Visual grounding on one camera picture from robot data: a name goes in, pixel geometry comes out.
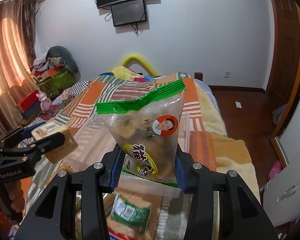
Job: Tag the orange patterned window curtain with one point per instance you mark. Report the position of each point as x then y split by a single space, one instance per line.
17 54

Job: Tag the left hand holding gripper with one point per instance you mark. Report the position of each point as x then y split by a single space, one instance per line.
16 195

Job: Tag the white wall socket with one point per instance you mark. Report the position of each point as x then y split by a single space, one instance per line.
226 74

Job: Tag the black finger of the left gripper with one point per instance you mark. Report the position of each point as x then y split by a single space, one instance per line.
25 132
47 144

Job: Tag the pink plush toy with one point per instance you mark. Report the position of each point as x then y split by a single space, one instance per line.
45 102

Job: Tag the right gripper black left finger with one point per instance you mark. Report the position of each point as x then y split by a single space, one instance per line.
52 216

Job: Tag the red storage box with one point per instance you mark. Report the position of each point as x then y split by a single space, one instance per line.
29 105

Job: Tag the pink slipper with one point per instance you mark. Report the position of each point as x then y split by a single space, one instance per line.
275 170

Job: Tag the grey-green clothes pile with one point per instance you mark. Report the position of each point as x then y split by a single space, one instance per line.
55 71

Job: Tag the orange striped patchwork bedspread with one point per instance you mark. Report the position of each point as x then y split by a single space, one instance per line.
202 134

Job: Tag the green pea snack bag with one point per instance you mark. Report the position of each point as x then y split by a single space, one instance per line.
130 215

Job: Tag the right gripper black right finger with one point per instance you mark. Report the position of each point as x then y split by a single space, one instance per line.
241 214

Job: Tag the blue cracker snack bag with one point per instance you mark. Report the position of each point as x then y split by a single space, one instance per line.
114 235

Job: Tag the beige toasted bun slices pack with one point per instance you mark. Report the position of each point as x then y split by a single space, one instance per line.
52 127

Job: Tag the brown wooden door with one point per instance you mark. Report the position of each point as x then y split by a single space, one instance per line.
283 88

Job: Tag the clear green-edged cat-ear snack bag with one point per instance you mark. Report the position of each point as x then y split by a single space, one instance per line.
143 118

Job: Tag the yellow curved headboard cushion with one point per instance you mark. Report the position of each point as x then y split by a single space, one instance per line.
132 59

